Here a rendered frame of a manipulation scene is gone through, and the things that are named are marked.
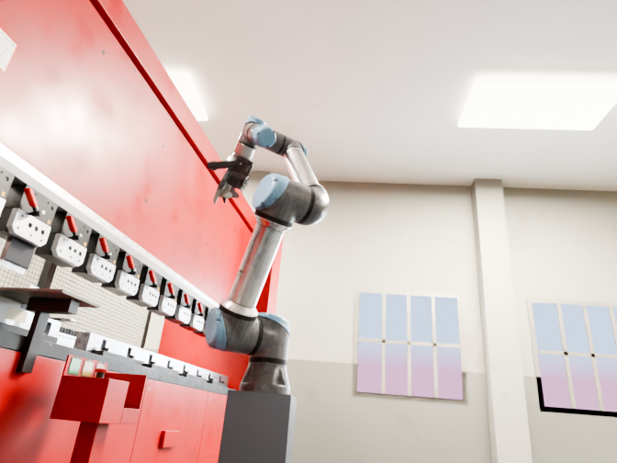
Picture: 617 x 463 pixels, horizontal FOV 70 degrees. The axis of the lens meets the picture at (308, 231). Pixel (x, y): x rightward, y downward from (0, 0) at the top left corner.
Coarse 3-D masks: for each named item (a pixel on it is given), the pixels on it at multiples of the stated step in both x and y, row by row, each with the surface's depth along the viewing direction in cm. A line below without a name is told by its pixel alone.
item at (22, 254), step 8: (8, 240) 140; (16, 240) 142; (8, 248) 139; (16, 248) 142; (24, 248) 145; (32, 248) 148; (0, 256) 138; (8, 256) 139; (16, 256) 142; (24, 256) 145; (0, 264) 137; (8, 264) 140; (16, 264) 142; (24, 264) 145; (24, 272) 146
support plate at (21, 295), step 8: (0, 288) 129; (8, 288) 128; (16, 288) 128; (24, 288) 127; (32, 288) 127; (40, 288) 127; (48, 288) 126; (56, 288) 126; (8, 296) 135; (16, 296) 135; (24, 296) 134; (32, 296) 133; (40, 296) 132; (48, 296) 131; (56, 296) 130; (64, 296) 129; (72, 296) 129; (80, 304) 138; (88, 304) 137; (96, 304) 140
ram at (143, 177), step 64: (0, 0) 132; (64, 0) 158; (64, 64) 159; (128, 64) 197; (0, 128) 133; (64, 128) 159; (128, 128) 197; (128, 192) 197; (192, 192) 262; (192, 256) 262
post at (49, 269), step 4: (48, 264) 254; (52, 264) 255; (44, 268) 253; (48, 268) 253; (52, 268) 255; (44, 272) 252; (48, 272) 252; (52, 272) 255; (40, 276) 252; (44, 276) 251; (48, 276) 252; (52, 276) 255; (40, 280) 250; (44, 280) 250; (48, 280) 252; (40, 284) 249; (44, 284) 249; (48, 284) 252
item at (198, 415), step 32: (0, 352) 120; (0, 384) 120; (32, 384) 131; (160, 384) 204; (0, 416) 120; (32, 416) 131; (160, 416) 205; (192, 416) 238; (0, 448) 120; (32, 448) 131; (64, 448) 144; (128, 448) 179; (160, 448) 205; (192, 448) 238
